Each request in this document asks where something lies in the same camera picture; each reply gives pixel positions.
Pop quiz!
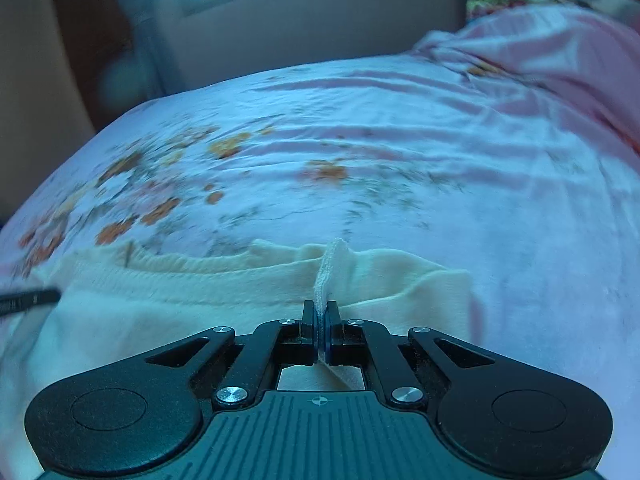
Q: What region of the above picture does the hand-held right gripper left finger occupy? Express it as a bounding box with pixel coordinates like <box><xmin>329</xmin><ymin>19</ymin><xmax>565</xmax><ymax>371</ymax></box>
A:
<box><xmin>145</xmin><ymin>300</ymin><xmax>321</xmax><ymax>409</ymax></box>

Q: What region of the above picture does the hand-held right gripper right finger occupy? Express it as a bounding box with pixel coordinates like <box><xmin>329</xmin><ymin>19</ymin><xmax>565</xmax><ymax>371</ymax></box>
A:
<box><xmin>322</xmin><ymin>301</ymin><xmax>497</xmax><ymax>407</ymax></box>

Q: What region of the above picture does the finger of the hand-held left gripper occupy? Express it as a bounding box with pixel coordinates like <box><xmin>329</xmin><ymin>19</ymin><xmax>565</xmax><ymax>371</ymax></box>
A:
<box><xmin>0</xmin><ymin>286</ymin><xmax>62</xmax><ymax>317</ymax></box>

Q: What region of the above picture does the cream long-sleeve shirt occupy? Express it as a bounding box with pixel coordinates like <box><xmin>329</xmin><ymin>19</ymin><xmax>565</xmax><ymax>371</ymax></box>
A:
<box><xmin>0</xmin><ymin>236</ymin><xmax>483</xmax><ymax>480</ymax></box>

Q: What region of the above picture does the bed with floral pink sheet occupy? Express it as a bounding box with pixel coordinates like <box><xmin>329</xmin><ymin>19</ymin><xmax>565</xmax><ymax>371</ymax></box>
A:
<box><xmin>0</xmin><ymin>50</ymin><xmax>640</xmax><ymax>480</ymax></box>

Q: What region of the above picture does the grey curtain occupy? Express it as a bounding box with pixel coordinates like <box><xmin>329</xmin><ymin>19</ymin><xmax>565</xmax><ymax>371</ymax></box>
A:
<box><xmin>106</xmin><ymin>0</ymin><xmax>168</xmax><ymax>103</ymax></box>

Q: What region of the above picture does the pink quilt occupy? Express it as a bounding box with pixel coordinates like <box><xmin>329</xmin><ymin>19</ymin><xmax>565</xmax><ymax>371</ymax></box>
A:
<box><xmin>412</xmin><ymin>2</ymin><xmax>640</xmax><ymax>153</ymax></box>

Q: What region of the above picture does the floral pillow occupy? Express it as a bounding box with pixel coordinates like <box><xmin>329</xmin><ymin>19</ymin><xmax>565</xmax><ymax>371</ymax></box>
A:
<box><xmin>466</xmin><ymin>0</ymin><xmax>591</xmax><ymax>20</ymax></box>

